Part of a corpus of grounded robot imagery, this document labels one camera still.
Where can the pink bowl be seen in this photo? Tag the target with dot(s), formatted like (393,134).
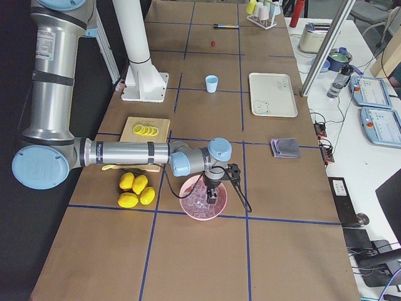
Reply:
(194,200)

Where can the light blue cup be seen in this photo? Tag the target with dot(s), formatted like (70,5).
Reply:
(211,83)

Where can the steel muddler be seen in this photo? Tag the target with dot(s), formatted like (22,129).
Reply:
(225,26)

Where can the lemon slice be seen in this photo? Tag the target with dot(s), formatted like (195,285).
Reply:
(152,131)
(137,129)

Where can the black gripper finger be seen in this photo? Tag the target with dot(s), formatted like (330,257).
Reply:
(211,195)

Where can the yellow knife handle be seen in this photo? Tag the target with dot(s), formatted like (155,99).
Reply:
(108,166)

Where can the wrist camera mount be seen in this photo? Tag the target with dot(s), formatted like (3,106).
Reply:
(234,174)

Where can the yellow cup on rack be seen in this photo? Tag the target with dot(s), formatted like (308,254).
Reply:
(251,7)

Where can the grey folded cloth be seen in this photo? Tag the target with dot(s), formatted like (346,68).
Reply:
(285,148)

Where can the aluminium frame post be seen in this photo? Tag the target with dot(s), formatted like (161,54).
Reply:
(327,44)

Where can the white cup rack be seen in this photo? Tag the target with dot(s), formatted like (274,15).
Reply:
(263,23)

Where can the cream toaster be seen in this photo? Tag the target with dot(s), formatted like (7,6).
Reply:
(313,36)

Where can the wooden cutting board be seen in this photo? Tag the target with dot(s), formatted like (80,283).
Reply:
(128,135)

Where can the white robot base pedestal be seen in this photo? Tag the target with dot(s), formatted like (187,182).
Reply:
(143,83)

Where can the teach pendant lower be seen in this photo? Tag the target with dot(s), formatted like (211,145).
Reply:
(381,126)

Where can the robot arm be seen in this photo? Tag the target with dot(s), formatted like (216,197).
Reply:
(50,151)

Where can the dark blue bowl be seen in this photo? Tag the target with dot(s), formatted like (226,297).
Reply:
(338,57)

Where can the teach pendant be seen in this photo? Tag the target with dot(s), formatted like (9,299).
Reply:
(370,92)
(381,126)

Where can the whole yellow lemon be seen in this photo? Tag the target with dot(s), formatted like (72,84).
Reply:
(128,200)

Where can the red bottle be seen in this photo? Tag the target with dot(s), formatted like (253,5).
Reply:
(296,13)

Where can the cream bear tray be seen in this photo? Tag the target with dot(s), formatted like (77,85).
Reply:
(271,95)

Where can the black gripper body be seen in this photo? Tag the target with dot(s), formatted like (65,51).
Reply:
(210,185)

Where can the pink cup on rack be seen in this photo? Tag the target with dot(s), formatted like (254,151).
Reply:
(263,13)

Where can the teach pendant upper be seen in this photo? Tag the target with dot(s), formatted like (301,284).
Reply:
(370,92)

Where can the clear water bottle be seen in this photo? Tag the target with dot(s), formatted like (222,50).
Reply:
(341,80)

